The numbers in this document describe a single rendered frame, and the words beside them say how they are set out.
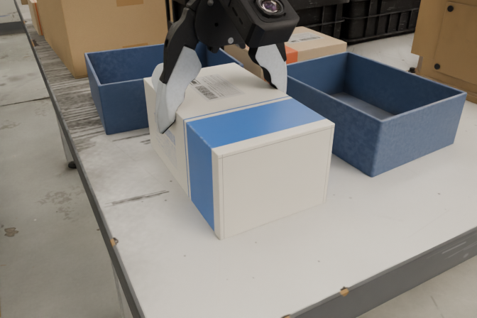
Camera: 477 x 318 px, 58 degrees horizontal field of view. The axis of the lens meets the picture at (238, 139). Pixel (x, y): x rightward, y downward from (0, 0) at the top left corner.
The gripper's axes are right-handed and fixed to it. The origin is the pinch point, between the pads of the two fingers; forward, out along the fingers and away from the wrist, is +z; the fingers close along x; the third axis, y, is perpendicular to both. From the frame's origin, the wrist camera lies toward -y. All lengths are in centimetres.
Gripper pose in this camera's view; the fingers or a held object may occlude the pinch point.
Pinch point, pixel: (228, 121)
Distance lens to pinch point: 46.1
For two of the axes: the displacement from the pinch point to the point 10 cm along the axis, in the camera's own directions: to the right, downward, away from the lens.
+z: 0.0, 8.8, 4.7
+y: -4.7, -4.2, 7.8
